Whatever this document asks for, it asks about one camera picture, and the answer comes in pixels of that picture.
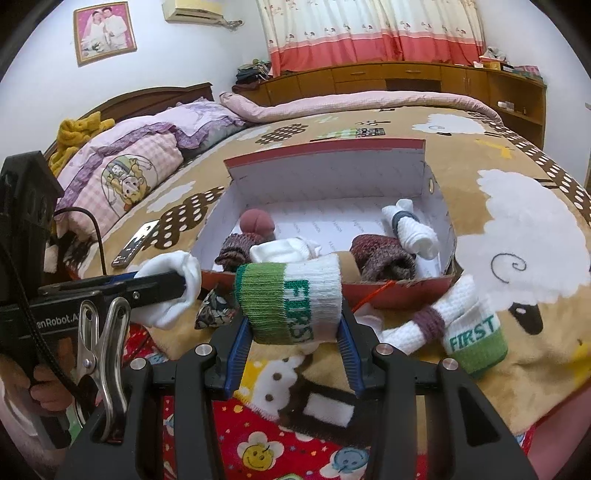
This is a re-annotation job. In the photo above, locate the clutter on cabinet top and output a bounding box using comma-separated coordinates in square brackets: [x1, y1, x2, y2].
[477, 45, 542, 78]

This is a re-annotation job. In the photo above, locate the large maroon knitted sock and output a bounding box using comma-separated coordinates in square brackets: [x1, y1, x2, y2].
[348, 233, 417, 283]

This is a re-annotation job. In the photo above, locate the black cable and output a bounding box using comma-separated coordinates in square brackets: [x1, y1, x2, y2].
[54, 207, 103, 243]

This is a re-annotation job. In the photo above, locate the pink checked cartoon pillow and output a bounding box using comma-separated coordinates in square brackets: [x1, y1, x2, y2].
[54, 133, 186, 241]

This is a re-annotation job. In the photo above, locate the dark wooden headboard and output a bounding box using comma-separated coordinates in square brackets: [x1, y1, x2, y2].
[43, 82, 216, 158]

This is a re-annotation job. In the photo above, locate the white sock dark band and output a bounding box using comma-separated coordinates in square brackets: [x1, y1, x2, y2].
[381, 198, 440, 260]

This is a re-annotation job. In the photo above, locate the pink quilt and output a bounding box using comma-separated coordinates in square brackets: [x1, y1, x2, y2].
[218, 89, 505, 124]

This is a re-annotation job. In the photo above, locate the yellow knitted cloth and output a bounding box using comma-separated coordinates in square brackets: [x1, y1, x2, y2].
[47, 110, 117, 177]

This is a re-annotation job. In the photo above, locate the wooden cabinet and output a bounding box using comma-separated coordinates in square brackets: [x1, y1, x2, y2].
[232, 61, 549, 149]

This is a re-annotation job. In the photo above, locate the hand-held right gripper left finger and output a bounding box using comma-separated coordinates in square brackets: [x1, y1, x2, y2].
[55, 318, 253, 480]

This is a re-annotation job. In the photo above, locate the rolled white sock purple band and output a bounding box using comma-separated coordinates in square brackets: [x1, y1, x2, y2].
[381, 274, 509, 378]

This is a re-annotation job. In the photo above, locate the navy wave-pattern sock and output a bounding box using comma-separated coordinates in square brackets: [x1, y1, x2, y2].
[194, 287, 242, 330]

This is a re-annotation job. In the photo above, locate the person's left hand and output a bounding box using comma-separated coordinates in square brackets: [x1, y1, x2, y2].
[28, 361, 78, 403]

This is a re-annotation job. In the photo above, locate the pink and white curtain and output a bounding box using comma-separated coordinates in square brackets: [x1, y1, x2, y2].
[255, 0, 489, 75]

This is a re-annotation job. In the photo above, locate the red smiley print sheet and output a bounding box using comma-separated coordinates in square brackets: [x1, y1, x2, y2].
[122, 323, 539, 480]

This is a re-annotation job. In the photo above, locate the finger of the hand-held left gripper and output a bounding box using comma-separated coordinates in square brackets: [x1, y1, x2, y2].
[39, 271, 188, 306]

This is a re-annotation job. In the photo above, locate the pink sock ball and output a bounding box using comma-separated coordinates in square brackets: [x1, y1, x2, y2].
[239, 208, 277, 241]

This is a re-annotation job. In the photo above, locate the white sock green cuff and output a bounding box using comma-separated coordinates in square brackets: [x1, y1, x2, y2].
[234, 255, 343, 347]

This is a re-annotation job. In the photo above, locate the metal spring clip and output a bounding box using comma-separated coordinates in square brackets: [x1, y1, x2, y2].
[75, 296, 133, 441]

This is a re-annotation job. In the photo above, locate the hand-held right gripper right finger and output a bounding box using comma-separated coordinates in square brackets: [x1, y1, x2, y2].
[336, 318, 539, 480]

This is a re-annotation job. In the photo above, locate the framed wall photo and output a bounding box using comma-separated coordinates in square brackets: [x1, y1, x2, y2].
[73, 1, 138, 66]

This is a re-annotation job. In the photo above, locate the red and white cardboard box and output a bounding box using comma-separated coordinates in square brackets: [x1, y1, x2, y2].
[190, 137, 462, 311]

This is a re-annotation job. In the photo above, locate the plain white sock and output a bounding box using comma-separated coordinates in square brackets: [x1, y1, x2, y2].
[133, 250, 202, 331]
[248, 236, 323, 267]

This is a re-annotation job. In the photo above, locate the purple ruffled pillow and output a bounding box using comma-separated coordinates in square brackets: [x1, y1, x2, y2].
[88, 100, 247, 161]

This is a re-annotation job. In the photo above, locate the beige cloud print blanket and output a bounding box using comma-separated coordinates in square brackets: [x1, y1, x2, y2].
[55, 102, 591, 437]

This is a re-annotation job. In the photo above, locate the small maroon knitted sock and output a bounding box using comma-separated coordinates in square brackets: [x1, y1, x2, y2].
[213, 232, 265, 274]

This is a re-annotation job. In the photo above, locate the wall air conditioner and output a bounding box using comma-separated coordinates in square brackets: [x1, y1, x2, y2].
[161, 0, 228, 25]

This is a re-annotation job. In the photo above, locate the pile of folded clothes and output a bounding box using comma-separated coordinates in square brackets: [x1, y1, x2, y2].
[232, 59, 274, 92]

